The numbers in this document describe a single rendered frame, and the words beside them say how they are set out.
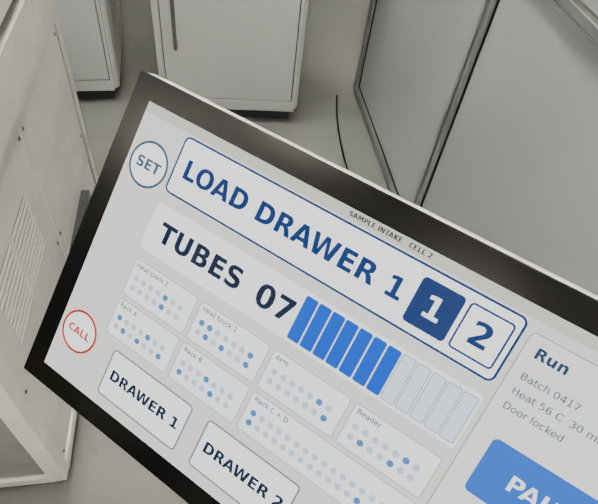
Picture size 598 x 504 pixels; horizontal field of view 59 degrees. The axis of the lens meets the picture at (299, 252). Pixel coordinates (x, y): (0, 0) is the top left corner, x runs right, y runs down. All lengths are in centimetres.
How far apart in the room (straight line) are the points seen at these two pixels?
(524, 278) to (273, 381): 20
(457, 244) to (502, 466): 15
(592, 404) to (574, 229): 87
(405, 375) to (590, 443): 12
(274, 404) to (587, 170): 92
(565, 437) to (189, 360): 29
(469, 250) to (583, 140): 87
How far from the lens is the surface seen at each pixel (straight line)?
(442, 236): 38
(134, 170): 49
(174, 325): 47
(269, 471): 46
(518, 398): 39
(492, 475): 41
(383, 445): 41
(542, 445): 40
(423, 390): 40
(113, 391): 52
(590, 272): 121
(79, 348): 54
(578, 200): 123
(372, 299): 39
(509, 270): 38
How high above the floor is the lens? 145
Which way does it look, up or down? 49 degrees down
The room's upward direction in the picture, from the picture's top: 8 degrees clockwise
